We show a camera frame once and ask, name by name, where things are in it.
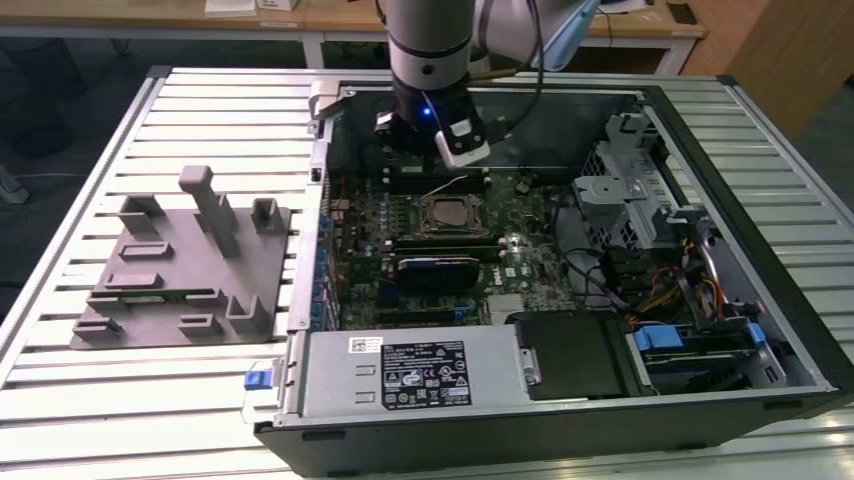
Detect CPU socket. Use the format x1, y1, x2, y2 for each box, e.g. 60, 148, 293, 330
411, 193, 490, 239

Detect grey case latch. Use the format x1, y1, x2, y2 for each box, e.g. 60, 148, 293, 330
309, 79, 343, 124

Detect black graphics card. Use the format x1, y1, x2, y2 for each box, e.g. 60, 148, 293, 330
395, 255, 483, 295

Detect metal drive cage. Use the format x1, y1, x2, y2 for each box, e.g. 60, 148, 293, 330
577, 113, 680, 251

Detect black expansion slot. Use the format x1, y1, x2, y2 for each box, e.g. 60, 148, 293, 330
378, 309, 455, 324

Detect green motherboard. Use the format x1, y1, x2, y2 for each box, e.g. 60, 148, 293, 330
318, 164, 582, 331

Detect white paper box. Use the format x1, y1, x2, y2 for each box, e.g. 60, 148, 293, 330
203, 0, 259, 15

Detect silver chipset heatsink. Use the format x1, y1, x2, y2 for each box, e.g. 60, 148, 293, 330
489, 294, 535, 326

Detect grey parts rack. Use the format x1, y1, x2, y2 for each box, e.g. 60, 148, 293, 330
70, 164, 295, 351

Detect wooden desk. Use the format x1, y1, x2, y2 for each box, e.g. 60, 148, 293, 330
0, 0, 710, 76

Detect grey power supply unit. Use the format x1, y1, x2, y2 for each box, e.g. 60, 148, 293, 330
277, 327, 542, 419

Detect green RAM stick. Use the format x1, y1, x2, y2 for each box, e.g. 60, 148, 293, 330
92, 288, 219, 305

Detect black plastic shroud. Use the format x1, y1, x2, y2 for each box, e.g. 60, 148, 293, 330
506, 309, 646, 402

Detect blue release latch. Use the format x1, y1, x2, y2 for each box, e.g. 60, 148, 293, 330
245, 366, 277, 392

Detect blue disk carrier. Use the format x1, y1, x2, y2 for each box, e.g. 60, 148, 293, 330
632, 323, 688, 355

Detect wooden cabinet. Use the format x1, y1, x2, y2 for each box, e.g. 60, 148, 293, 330
684, 0, 854, 146

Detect black PC case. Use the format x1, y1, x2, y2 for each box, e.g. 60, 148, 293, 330
251, 73, 854, 479

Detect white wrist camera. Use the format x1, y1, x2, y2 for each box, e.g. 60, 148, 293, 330
373, 110, 402, 147
434, 118, 494, 167

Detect black cable with brass plug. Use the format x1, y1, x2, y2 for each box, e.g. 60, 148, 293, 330
466, 67, 521, 82

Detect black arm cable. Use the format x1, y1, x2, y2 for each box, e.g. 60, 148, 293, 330
493, 0, 546, 147

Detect silver cage bracket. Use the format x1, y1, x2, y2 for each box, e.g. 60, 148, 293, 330
572, 174, 650, 221

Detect coloured power wire bundle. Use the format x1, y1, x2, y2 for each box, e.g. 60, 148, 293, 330
637, 238, 729, 324

